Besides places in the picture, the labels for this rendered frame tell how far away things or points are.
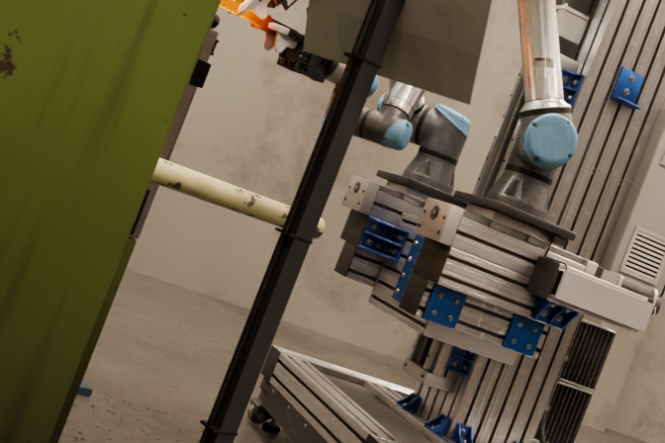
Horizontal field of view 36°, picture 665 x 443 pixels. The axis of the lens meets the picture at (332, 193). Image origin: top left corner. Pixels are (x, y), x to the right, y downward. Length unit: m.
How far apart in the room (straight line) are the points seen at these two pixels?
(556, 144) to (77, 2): 1.13
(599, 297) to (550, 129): 0.41
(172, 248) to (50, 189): 3.63
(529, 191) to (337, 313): 3.26
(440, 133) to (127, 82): 1.38
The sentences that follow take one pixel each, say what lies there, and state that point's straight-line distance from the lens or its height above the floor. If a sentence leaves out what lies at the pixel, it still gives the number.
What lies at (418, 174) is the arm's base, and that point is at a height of 0.84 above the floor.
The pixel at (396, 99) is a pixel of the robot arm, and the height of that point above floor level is 0.97.
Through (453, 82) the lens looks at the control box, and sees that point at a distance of 1.76.
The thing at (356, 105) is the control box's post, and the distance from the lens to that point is 1.72.
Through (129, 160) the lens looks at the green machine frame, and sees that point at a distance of 1.68.
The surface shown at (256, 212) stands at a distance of 1.91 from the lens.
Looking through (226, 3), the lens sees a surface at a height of 1.00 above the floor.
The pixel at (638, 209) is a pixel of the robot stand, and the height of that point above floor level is 0.95.
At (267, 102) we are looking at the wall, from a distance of 5.28.
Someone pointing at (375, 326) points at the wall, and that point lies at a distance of 5.67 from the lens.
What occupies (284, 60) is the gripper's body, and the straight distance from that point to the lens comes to 2.38.
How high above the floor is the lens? 0.68
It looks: 1 degrees up
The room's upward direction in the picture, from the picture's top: 21 degrees clockwise
